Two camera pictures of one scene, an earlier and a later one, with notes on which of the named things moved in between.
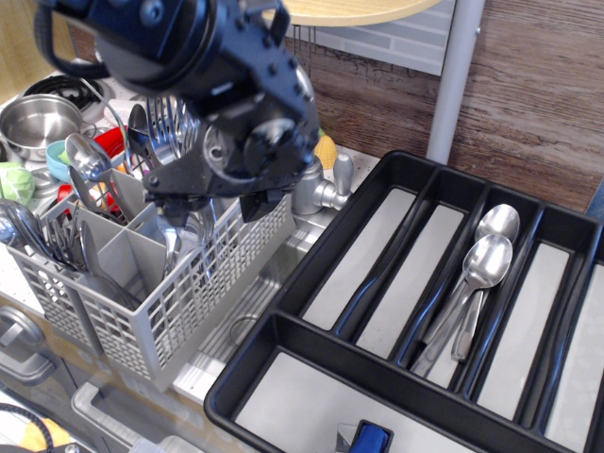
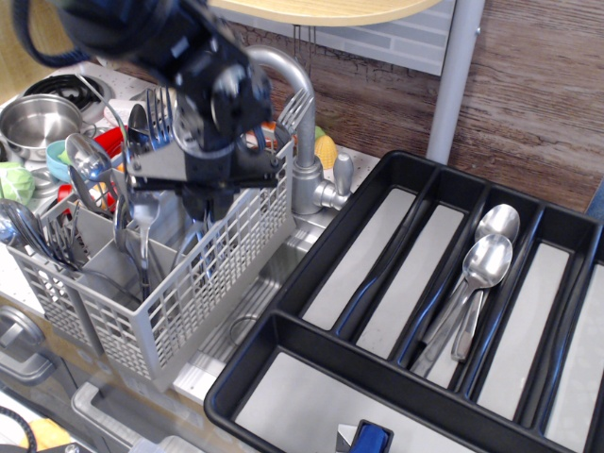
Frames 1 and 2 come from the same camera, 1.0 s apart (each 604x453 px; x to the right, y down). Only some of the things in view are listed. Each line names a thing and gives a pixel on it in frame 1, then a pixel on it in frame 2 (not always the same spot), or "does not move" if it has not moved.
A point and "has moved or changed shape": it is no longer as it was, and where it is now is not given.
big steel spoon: x=190 y=242 has moved or changed shape
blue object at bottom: x=372 y=438 does not move
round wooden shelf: x=350 y=12 does not move
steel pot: x=30 y=123 does not move
